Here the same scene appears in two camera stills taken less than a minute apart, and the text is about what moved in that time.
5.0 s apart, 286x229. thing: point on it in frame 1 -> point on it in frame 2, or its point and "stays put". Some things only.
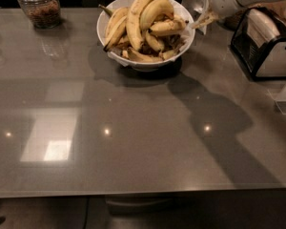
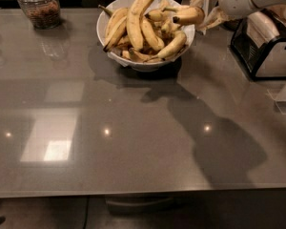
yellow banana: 153,10 -> 187,13
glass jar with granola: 42,5 stays put
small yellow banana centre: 153,42 stays put
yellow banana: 115,33 stays put
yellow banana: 169,27 -> 175,47
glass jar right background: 234,22 stays put
